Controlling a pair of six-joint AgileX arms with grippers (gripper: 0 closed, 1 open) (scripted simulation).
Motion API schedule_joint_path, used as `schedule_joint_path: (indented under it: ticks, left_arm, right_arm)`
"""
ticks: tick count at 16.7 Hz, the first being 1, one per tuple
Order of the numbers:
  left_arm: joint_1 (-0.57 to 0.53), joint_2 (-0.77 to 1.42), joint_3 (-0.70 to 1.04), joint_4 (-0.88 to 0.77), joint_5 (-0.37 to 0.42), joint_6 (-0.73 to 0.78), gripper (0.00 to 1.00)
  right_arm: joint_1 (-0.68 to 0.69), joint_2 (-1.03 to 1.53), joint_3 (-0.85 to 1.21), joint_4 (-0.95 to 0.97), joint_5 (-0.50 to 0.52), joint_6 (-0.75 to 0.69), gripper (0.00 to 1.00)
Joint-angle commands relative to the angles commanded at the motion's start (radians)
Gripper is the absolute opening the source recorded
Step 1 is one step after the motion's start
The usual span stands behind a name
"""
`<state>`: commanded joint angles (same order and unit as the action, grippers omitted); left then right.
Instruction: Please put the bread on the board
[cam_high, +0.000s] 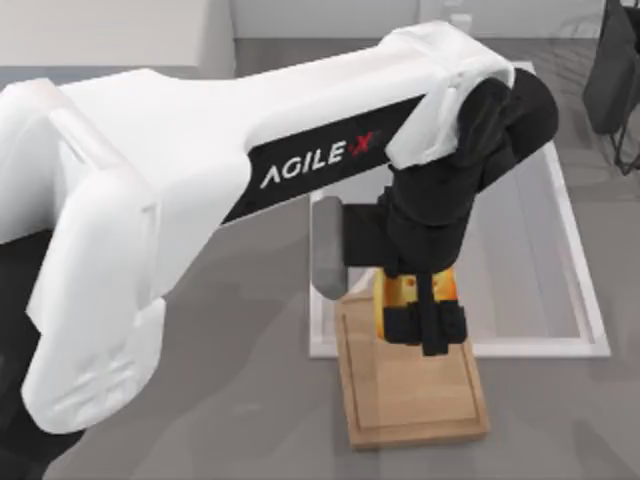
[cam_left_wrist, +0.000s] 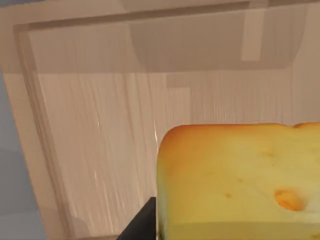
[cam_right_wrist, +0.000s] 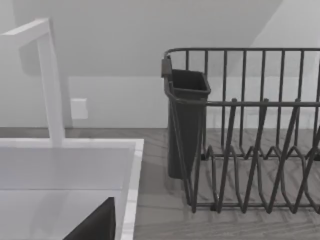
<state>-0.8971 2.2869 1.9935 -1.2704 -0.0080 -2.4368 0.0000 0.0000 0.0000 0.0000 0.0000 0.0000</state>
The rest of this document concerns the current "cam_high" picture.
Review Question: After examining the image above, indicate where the yellow orange bread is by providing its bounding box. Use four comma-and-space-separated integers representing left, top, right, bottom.
371, 266, 460, 343

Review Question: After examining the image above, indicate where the black chair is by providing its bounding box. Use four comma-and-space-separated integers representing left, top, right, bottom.
581, 0, 640, 177

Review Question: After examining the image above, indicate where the white framed grey tray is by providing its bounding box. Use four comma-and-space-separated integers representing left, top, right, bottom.
308, 59, 613, 360

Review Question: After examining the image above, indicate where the wooden cutting board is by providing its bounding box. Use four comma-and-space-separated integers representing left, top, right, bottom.
335, 288, 491, 437

